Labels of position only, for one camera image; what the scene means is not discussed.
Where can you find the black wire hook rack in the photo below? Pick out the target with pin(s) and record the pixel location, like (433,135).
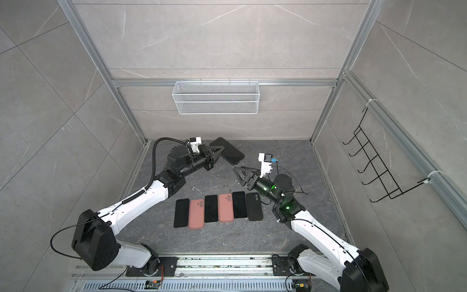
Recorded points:
(382,175)

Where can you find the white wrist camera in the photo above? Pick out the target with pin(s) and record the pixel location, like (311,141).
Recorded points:
(266,160)
(194,143)

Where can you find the small circuit board right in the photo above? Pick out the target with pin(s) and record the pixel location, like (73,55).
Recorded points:
(301,286)

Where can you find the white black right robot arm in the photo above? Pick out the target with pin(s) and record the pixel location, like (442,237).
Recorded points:
(340,264)

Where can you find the small circuit board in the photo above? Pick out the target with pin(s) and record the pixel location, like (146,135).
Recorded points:
(153,285)
(301,286)

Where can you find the black phone case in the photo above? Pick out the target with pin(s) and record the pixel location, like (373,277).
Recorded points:
(254,207)

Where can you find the pink phone case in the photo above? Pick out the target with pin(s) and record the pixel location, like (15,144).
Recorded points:
(196,214)

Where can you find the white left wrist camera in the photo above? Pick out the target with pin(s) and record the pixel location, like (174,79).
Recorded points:
(194,143)

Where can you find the white wire mesh basket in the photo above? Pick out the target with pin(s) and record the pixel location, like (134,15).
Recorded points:
(216,97)

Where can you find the small circuit board left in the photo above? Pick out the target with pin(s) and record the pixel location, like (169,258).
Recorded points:
(153,285)

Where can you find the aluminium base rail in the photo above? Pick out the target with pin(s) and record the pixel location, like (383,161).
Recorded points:
(199,273)

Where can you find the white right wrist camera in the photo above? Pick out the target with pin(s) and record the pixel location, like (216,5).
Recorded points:
(266,160)

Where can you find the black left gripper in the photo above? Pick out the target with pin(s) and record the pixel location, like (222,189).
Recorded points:
(210,156)

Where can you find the black pad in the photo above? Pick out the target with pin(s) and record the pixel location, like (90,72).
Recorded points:
(239,205)
(230,153)

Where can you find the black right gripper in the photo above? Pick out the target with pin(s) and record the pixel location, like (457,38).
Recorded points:
(252,178)

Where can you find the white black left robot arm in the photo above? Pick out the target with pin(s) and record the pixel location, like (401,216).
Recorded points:
(95,233)

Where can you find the black phone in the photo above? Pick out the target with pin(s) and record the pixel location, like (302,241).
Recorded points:
(211,208)
(181,218)

